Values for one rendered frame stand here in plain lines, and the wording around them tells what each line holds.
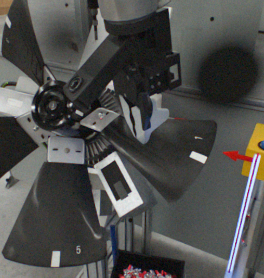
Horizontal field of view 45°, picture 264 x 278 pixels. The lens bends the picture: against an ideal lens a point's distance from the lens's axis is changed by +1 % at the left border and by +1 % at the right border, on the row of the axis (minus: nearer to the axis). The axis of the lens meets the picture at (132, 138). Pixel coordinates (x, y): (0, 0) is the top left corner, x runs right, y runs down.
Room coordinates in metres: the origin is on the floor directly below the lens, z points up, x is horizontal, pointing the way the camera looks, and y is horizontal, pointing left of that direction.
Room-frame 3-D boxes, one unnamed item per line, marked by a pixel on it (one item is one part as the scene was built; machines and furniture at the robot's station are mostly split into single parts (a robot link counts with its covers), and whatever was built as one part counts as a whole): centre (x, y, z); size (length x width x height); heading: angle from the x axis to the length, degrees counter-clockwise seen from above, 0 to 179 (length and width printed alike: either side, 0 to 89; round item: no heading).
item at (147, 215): (1.20, -0.08, 0.42); 0.04 x 0.04 x 0.83; 63
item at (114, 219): (0.92, 0.09, 0.56); 0.19 x 0.04 x 0.04; 153
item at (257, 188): (0.76, -0.38, 0.92); 0.03 x 0.03 x 0.12; 63
